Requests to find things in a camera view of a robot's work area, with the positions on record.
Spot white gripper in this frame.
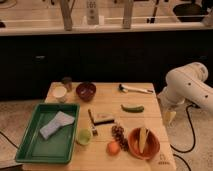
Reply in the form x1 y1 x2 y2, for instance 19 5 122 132
157 87 184 125

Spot green pepper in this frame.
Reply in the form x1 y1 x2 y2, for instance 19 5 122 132
121 105 144 113

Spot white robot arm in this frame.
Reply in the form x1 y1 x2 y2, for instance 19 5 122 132
157 62 213 125

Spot green plastic cup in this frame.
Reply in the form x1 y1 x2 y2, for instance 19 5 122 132
76 129 92 146

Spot brown glass cup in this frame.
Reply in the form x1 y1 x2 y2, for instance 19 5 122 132
61 77 72 92

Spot white plastic cup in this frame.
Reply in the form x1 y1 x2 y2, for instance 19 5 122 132
53 86 67 103

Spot yellow banana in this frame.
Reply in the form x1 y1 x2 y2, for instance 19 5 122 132
139 127 149 152

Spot orange bowl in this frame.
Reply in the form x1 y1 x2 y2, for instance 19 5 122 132
128 127 160 160

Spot bunch of dark grapes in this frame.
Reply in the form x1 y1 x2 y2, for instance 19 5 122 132
111 124 129 151

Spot orange fruit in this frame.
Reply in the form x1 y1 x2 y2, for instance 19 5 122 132
106 141 120 156

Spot small black brush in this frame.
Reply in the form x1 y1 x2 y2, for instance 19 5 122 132
88 109 98 136

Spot dark red bowl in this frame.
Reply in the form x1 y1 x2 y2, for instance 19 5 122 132
76 82 96 102

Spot blue sponge cloth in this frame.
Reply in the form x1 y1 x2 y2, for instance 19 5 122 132
40 111 75 140

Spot green plastic tray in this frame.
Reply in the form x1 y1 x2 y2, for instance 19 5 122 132
15 103 79 164

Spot black cable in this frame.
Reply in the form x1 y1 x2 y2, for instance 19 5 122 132
169 104 198 171

